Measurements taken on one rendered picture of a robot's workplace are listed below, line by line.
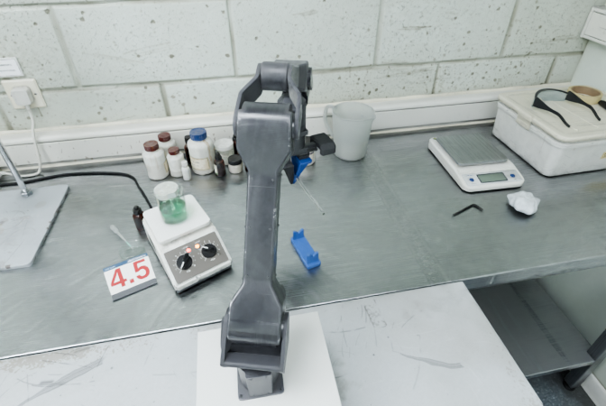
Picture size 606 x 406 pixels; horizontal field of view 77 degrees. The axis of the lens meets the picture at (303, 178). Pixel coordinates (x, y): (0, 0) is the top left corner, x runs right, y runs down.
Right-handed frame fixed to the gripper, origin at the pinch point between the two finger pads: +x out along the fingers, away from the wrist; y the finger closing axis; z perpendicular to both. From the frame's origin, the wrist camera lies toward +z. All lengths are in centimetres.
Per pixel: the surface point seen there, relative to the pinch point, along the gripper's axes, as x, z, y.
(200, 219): 9.5, 2.9, 21.0
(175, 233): 9.6, 0.9, 26.8
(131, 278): 16.9, -1.0, 37.6
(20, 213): 18, 33, 62
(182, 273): 14.5, -6.3, 27.4
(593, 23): -17, 16, -115
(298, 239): 16.9, -4.8, 0.5
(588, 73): 0, 13, -120
